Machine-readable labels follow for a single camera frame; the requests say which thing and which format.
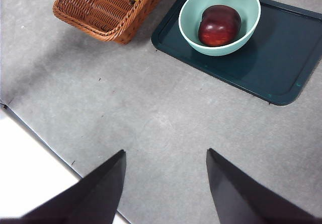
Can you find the dark rectangular tray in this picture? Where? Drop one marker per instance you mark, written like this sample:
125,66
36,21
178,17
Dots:
276,58

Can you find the teal ceramic bowl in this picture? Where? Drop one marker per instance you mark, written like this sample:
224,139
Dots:
191,17

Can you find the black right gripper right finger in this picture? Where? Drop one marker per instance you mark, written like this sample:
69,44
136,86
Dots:
239,198

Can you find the dark red plum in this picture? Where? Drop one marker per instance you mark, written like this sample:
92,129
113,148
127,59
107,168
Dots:
219,25

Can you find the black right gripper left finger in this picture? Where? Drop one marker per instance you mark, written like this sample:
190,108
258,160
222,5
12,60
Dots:
95,198

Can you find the brown wicker basket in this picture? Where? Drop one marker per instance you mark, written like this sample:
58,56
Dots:
95,12

